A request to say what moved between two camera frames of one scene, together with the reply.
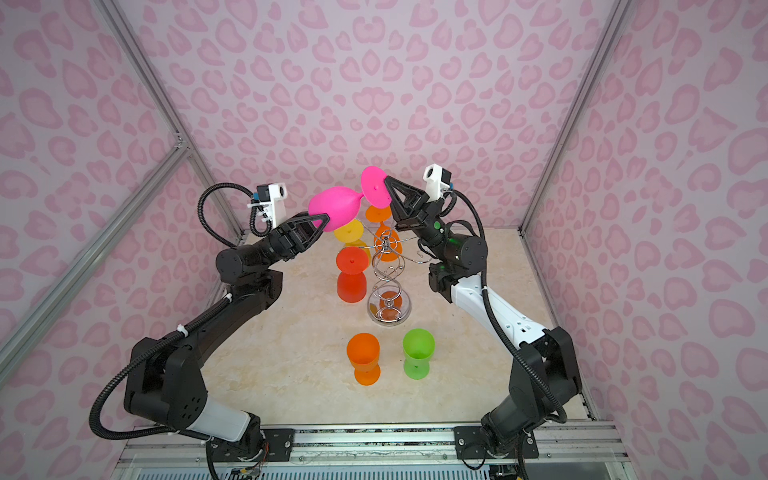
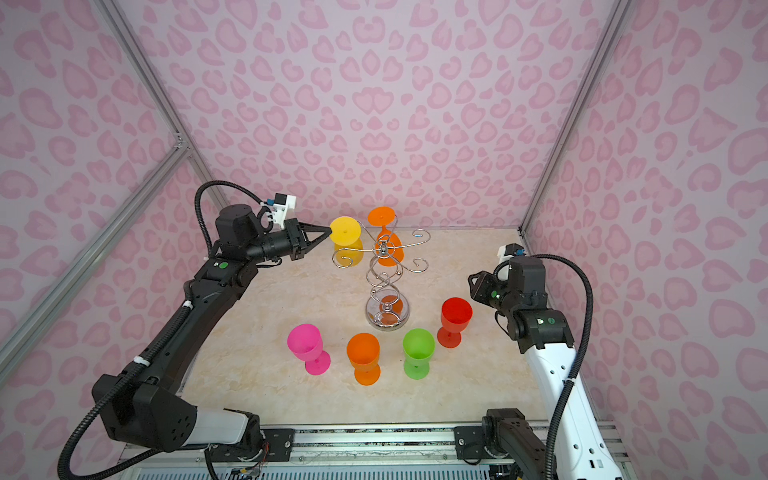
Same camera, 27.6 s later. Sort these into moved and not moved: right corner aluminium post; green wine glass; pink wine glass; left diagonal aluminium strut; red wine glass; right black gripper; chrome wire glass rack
Moved: right black gripper; pink wine glass; red wine glass
Not moved: chrome wire glass rack; right corner aluminium post; green wine glass; left diagonal aluminium strut
